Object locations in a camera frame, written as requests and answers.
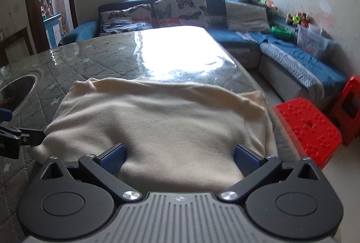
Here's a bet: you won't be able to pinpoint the upright butterfly print pillow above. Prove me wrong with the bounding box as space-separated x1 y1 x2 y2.
153 0 212 29

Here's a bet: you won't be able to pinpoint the green plastic bowl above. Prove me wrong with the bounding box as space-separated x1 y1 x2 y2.
271 25 293 40

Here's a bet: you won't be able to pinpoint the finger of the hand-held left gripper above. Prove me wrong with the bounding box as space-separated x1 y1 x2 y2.
0 107 13 123
0 125 46 147

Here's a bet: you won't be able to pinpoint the light blue cabinet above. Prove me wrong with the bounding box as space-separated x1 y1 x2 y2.
42 14 63 48

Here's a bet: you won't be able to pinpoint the blue corner sofa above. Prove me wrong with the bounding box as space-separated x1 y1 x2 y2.
58 0 350 113

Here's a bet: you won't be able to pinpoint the orange green plush toy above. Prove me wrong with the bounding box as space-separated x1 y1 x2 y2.
258 0 279 11

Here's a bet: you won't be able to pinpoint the red perforated plastic stool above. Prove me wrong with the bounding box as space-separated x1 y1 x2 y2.
273 97 343 172

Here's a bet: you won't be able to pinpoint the cream knit garment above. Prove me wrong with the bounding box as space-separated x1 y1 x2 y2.
29 77 279 196

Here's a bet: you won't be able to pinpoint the small plush toys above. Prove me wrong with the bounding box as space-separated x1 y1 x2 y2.
286 11 311 27

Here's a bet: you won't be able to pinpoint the dark wooden door frame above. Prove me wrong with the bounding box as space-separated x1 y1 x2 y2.
23 0 78 55

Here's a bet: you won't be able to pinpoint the black round induction cooktop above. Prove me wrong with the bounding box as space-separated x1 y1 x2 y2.
0 75 37 112

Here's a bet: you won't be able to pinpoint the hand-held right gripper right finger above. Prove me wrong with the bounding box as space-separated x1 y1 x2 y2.
219 144 324 202

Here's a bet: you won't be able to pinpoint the clear plastic storage box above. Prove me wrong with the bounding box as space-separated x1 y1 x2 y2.
296 23 330 59

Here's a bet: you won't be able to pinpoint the grey plain pillow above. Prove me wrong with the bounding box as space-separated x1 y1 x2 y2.
225 1 272 34

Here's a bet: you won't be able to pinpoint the blue quilted sofa cover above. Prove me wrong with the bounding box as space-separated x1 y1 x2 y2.
236 30 350 101

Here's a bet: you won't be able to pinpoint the flat butterfly print pillow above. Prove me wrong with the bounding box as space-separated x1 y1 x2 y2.
99 4 154 36

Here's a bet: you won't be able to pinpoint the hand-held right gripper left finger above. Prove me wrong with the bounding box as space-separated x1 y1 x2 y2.
39 143 142 202

